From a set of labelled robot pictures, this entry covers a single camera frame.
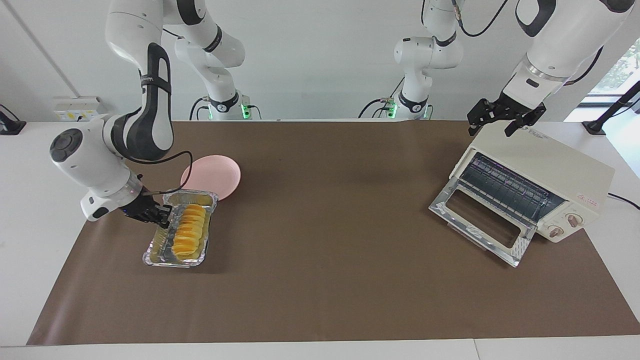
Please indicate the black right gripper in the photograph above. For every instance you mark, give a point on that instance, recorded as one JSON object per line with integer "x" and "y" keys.
{"x": 142, "y": 209}

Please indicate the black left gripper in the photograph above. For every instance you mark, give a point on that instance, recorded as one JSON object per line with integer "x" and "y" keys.
{"x": 510, "y": 109}

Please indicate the sliced yellow bread loaf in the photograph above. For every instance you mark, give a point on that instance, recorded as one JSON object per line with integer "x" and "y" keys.
{"x": 189, "y": 230}

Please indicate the aluminium foil tray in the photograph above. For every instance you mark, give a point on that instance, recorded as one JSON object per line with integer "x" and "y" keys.
{"x": 159, "y": 252}

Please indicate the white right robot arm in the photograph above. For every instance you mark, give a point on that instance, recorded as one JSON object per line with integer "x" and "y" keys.
{"x": 145, "y": 120}

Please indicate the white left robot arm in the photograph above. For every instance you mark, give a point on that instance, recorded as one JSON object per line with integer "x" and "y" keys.
{"x": 565, "y": 35}

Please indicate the cream white toaster oven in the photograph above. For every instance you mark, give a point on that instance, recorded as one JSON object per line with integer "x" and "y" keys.
{"x": 560, "y": 165}

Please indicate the beige oven knob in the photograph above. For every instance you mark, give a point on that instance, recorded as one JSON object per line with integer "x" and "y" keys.
{"x": 555, "y": 231}
{"x": 574, "y": 220}

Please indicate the pink round plate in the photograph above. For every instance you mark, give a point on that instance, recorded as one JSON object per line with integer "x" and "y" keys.
{"x": 220, "y": 172}

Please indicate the black clamp stand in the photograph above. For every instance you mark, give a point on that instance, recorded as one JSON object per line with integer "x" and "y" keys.
{"x": 612, "y": 111}

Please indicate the glass window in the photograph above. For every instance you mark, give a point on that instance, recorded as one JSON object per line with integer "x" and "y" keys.
{"x": 620, "y": 70}

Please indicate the brown paper table mat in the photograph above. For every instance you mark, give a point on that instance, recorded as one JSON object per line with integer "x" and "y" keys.
{"x": 325, "y": 250}

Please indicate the glass oven door metal frame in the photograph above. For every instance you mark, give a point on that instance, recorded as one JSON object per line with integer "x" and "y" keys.
{"x": 522, "y": 247}

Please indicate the white wall socket box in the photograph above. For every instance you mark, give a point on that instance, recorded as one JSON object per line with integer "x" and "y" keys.
{"x": 77, "y": 109}

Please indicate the black desk mount base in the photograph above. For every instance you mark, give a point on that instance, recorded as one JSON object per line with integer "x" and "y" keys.
{"x": 11, "y": 126}

